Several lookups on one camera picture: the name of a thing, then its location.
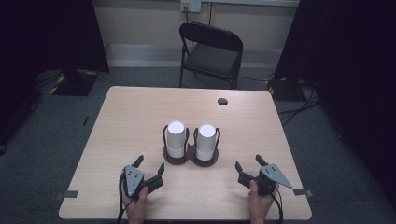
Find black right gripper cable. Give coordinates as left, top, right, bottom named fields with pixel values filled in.
left=270, top=186, right=285, bottom=224

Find black floor cables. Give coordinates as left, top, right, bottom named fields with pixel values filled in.
left=276, top=79, right=322, bottom=127

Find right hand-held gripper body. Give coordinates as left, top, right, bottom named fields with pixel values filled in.
left=254, top=162, right=294, bottom=198

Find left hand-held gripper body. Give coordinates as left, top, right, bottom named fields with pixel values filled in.
left=123, top=164, right=148, bottom=201

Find person's left hand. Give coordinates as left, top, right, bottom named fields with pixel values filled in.
left=120, top=185, right=150, bottom=224

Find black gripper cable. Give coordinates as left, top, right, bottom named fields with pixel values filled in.
left=270, top=186, right=285, bottom=224
left=116, top=173, right=134, bottom=224

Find stack of white paper cups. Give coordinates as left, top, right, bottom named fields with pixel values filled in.
left=165, top=120, right=187, bottom=160
left=195, top=124, right=218, bottom=162

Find black curtain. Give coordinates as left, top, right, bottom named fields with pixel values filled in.
left=273, top=0, right=396, bottom=206
left=0, top=0, right=110, bottom=147

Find grey tape strip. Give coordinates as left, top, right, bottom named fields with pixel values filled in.
left=53, top=189, right=79, bottom=201
left=292, top=188, right=315, bottom=199

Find black folding chair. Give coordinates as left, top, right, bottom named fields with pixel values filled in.
left=178, top=21, right=245, bottom=91

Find person's right hand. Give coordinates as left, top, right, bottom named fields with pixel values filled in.
left=247, top=179, right=278, bottom=224

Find brown wire cup holder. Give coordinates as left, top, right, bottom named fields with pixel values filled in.
left=162, top=124, right=221, bottom=168

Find black stand base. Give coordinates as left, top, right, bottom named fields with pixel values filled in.
left=266, top=77, right=308, bottom=103
left=49, top=69, right=99, bottom=97

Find white wall socket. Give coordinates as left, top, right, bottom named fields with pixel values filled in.
left=179, top=0, right=203, bottom=14

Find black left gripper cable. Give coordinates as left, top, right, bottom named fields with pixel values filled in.
left=116, top=173, right=134, bottom=224

